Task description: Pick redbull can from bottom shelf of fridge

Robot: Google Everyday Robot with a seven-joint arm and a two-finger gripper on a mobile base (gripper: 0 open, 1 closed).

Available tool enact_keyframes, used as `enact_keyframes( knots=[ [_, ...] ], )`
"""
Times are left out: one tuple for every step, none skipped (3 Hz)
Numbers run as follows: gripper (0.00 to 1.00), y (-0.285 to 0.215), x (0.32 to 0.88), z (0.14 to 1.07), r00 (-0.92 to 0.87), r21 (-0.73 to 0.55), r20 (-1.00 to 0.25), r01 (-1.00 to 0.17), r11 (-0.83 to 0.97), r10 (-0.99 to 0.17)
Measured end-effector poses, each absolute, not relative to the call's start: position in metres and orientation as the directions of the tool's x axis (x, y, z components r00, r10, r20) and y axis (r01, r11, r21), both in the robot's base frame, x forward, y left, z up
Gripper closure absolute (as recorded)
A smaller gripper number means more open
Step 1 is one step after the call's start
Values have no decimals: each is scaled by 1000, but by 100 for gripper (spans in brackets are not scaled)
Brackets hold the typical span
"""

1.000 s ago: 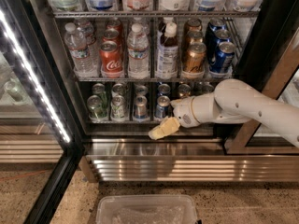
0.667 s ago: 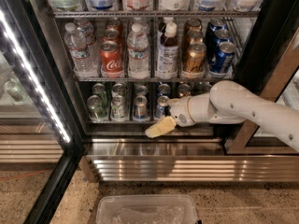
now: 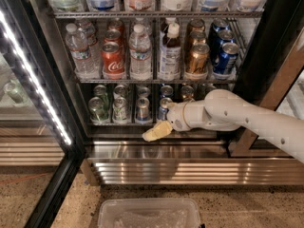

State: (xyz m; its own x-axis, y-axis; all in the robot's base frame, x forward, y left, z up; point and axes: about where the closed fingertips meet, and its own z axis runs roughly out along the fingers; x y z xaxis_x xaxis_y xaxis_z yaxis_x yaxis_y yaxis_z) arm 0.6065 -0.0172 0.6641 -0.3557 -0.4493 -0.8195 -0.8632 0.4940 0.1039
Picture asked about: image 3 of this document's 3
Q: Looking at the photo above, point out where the clear plastic bin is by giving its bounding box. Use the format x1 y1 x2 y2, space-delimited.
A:
98 198 201 228

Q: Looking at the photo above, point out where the blue pepsi can rear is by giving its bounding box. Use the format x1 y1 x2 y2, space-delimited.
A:
209 18 230 36

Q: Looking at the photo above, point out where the blue silver redbull can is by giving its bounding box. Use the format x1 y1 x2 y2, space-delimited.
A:
136 97 150 121
137 85 151 98

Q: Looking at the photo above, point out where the red coca cola can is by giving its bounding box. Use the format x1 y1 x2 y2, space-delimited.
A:
107 19 124 33
104 29 124 47
101 42 124 79

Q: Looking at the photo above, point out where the white green can front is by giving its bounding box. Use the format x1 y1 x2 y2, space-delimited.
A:
113 97 129 121

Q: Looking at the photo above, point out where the blue pepsi can middle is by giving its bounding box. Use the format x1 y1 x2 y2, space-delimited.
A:
210 29 235 61

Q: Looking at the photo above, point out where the clear water bottle left front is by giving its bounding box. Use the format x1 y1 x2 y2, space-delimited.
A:
66 23 95 78

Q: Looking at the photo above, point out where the gold can rear bottom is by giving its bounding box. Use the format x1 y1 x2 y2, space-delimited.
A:
180 85 194 101

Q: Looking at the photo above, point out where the green can front left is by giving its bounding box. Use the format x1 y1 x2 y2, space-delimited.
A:
88 97 108 121

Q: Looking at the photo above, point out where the blue pepsi can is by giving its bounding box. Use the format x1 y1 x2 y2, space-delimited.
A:
210 29 235 61
213 43 239 79
209 18 230 36

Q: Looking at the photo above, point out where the silver green can rear right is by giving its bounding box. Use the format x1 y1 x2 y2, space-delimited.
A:
197 85 216 100

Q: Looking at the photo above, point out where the brown tea bottle rear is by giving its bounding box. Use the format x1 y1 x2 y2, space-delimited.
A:
160 17 177 39

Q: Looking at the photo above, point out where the glass fridge door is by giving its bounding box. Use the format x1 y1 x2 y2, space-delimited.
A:
0 0 85 228

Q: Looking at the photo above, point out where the red coca cola can middle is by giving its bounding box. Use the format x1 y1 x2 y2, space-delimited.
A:
104 29 124 47

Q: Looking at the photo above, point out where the clear water bottle centre front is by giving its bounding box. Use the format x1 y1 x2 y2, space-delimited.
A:
128 24 152 81

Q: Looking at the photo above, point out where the gold can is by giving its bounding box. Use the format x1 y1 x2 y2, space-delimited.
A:
180 85 194 101
187 19 205 33
184 31 207 50

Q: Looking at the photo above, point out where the white led light strip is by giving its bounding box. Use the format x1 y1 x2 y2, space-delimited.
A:
0 10 72 145

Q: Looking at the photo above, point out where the white green can rear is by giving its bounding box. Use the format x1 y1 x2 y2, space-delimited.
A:
113 85 128 99

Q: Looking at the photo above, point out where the green can rear left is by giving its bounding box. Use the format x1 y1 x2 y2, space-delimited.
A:
93 85 109 107

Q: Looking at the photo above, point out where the red coca cola can rear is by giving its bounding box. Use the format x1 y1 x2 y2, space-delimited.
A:
107 19 124 33

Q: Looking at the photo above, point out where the clear water bottle left rear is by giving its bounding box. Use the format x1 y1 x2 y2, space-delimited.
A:
75 18 101 67

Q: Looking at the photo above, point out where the gold can front middle shelf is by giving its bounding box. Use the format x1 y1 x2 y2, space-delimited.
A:
185 43 210 76

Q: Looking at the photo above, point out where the upper wire shelf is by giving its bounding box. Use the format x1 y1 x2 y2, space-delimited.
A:
48 10 263 19

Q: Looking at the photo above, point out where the gold can middle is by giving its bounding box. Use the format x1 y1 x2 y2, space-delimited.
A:
184 31 207 50

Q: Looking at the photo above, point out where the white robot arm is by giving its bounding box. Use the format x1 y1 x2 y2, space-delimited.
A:
142 89 304 162

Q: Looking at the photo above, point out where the brown tea bottle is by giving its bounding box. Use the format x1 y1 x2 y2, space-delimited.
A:
160 17 177 39
159 23 181 81

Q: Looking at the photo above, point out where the clear water bottle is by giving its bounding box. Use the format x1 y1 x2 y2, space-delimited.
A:
66 23 95 78
128 24 152 81
75 18 101 67
131 17 153 36

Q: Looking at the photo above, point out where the middle wire shelf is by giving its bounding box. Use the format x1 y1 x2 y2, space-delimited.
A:
73 77 237 85

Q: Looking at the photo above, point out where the red coca cola can front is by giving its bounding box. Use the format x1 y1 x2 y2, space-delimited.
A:
101 42 124 79

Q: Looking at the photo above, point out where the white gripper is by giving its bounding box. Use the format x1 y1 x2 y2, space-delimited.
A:
142 103 190 142

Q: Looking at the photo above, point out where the brown tea bottle front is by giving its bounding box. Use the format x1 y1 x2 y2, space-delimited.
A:
159 23 181 81

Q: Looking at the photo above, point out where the blue silver redbull can front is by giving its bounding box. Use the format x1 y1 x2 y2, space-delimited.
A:
136 97 150 121

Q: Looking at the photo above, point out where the wire shelf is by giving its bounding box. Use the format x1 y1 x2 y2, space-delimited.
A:
48 10 263 19
73 77 237 85

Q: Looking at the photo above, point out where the blue pepsi can front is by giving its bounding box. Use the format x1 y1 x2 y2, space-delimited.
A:
213 43 239 79

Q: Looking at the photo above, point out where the white green can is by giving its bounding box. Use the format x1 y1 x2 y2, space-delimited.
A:
113 85 128 99
113 97 129 121

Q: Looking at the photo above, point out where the blue silver redbull can rear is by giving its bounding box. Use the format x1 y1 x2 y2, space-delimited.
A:
137 85 151 98

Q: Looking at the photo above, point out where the clear water bottle centre rear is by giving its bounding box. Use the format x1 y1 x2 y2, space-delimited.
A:
131 17 153 36

